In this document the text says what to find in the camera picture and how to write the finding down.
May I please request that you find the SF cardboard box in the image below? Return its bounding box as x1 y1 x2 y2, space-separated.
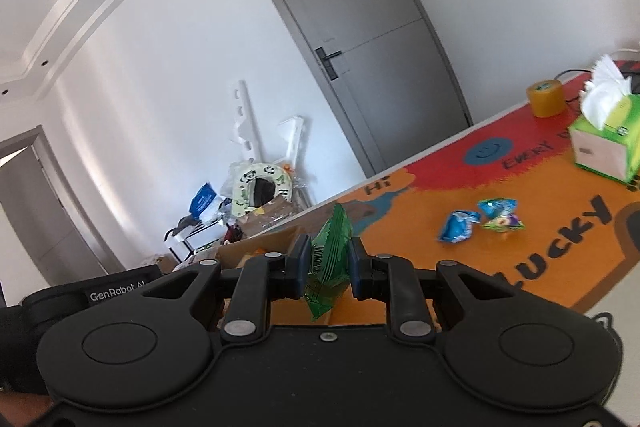
236 195 299 236

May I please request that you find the tall white foam board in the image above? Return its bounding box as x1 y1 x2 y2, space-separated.
229 79 262 162

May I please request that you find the blue plastic bag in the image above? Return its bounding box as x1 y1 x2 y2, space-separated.
189 183 217 220

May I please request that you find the panda toilet seat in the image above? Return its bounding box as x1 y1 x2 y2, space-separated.
231 162 293 218

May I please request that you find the green tissue box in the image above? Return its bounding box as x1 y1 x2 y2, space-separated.
568 55 639 183

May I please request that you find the person left hand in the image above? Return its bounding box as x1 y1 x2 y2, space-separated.
0 391 53 427

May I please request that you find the yellow tape roll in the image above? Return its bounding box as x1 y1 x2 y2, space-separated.
526 79 566 118

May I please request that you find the dark green snack packet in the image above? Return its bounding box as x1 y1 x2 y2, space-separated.
304 204 352 321

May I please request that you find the brown cardboard box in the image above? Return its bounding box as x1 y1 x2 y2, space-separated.
186 223 321 278

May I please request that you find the colourful cartoon table mat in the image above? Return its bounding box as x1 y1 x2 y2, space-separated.
278 58 640 327

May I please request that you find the blue snack packet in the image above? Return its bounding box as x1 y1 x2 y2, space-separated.
438 210 482 244

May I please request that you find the blue green candy packet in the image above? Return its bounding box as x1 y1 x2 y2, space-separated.
477 197 525 232

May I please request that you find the grey door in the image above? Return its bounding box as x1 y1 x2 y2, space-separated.
272 0 472 176

